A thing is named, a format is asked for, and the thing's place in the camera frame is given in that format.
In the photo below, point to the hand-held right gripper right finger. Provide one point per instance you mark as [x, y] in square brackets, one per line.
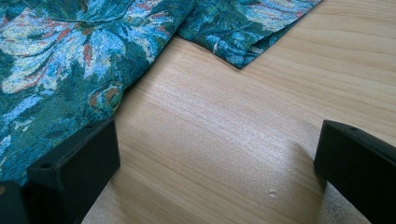
[358, 168]

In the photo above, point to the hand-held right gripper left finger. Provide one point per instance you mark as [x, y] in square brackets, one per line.
[84, 165]

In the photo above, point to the teal floral button shirt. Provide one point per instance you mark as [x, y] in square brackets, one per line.
[62, 62]

